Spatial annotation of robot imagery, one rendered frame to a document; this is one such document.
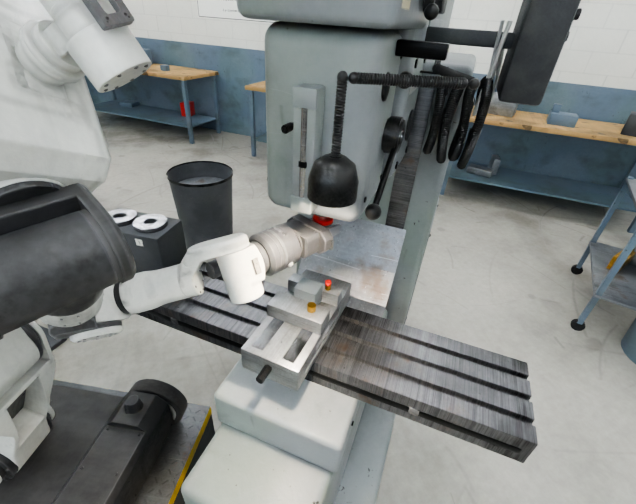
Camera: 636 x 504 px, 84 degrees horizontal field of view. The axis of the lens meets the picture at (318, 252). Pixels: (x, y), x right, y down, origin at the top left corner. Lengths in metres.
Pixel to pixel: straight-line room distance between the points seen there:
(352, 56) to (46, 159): 0.41
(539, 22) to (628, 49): 4.21
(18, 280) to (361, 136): 0.48
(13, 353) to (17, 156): 0.56
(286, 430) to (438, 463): 1.12
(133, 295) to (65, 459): 0.74
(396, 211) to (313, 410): 0.63
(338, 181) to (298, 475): 0.74
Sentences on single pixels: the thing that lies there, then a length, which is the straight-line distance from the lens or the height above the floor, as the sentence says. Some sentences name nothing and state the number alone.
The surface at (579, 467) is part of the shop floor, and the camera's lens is 2.23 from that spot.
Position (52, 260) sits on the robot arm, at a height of 1.43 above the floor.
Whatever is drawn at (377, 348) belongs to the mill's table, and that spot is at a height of 0.91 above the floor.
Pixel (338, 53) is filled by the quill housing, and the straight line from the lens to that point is 0.60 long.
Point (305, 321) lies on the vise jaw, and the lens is 0.87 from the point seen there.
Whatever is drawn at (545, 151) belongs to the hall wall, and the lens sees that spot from 5.09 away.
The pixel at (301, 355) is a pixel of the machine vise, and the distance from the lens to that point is 0.83.
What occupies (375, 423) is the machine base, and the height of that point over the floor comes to 0.20.
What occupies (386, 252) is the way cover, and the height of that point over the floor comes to 1.01.
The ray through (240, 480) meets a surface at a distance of 1.00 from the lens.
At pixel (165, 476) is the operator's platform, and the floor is 0.40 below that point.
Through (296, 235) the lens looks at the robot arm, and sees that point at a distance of 0.71.
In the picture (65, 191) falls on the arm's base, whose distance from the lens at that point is 0.48.
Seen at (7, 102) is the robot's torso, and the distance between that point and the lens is 0.48.
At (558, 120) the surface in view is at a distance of 4.37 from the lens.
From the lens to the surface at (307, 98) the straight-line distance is 0.58.
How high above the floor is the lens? 1.64
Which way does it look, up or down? 34 degrees down
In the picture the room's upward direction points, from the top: 4 degrees clockwise
